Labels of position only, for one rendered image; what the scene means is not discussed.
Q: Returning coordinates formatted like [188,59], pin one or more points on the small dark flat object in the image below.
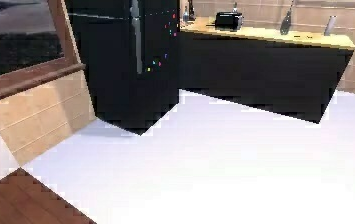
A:
[297,36]

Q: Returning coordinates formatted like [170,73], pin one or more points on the small blue bottle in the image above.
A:
[185,15]

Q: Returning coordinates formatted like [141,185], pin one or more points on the black cabinet with wooden top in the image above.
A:
[258,73]

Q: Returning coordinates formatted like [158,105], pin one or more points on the black fridge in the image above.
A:
[111,73]

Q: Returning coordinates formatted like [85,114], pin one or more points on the tall dark bottle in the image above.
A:
[191,10]

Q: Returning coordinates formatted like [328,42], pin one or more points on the black toaster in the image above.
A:
[228,20]

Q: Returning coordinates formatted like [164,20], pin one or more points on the grey cylinder shaker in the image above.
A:
[330,25]

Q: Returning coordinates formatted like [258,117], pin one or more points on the wooden framed window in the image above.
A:
[21,43]

